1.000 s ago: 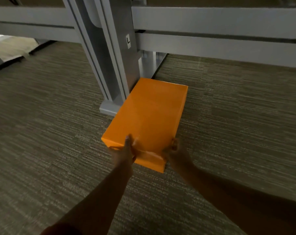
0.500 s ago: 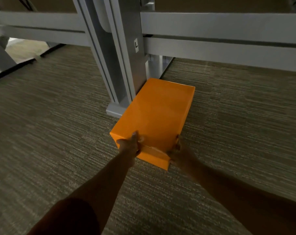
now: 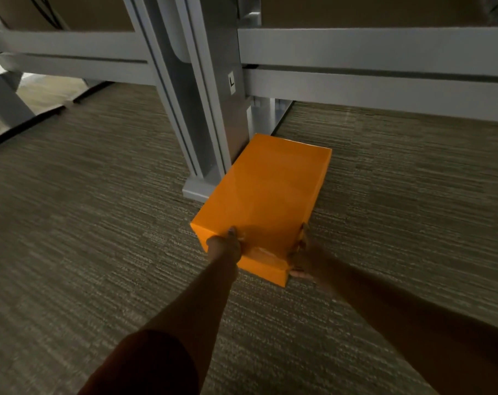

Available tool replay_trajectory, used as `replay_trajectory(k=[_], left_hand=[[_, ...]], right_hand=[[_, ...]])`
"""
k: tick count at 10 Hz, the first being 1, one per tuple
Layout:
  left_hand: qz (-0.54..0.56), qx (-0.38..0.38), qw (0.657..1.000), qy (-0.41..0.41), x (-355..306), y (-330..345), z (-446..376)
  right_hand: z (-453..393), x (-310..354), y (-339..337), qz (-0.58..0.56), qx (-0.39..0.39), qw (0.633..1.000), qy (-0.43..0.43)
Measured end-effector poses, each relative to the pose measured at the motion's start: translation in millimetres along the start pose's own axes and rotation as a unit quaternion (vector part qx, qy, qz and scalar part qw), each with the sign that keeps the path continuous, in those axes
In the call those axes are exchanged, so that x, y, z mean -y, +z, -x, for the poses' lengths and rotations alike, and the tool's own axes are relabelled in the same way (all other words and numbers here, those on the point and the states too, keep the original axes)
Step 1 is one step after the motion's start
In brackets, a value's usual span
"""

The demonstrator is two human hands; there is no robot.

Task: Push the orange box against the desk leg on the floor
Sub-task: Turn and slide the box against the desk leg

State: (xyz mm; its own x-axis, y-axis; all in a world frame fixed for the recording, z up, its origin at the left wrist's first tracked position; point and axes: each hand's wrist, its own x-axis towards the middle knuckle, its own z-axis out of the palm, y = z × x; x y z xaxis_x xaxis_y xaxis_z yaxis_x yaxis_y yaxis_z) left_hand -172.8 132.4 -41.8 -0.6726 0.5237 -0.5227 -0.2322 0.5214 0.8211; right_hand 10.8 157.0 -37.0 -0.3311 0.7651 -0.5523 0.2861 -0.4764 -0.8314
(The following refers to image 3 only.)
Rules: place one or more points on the person's left hand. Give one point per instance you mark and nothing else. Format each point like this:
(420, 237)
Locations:
(222, 248)

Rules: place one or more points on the person's right hand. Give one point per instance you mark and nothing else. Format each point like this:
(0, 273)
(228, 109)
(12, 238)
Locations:
(308, 259)

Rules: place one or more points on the person's right thumb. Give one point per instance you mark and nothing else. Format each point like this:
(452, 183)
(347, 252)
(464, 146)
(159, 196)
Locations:
(304, 236)

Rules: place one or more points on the person's left thumb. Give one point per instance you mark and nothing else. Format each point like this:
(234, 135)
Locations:
(233, 236)

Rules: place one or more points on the orange cardboard box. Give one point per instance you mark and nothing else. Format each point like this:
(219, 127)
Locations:
(265, 201)

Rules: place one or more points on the person's right forearm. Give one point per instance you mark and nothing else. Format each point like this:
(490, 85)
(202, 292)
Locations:
(413, 329)

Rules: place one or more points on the person's left forearm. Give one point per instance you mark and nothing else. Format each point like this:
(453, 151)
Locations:
(166, 329)

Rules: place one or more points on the grey metal desk frame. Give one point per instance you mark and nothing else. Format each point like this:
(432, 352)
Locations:
(249, 73)

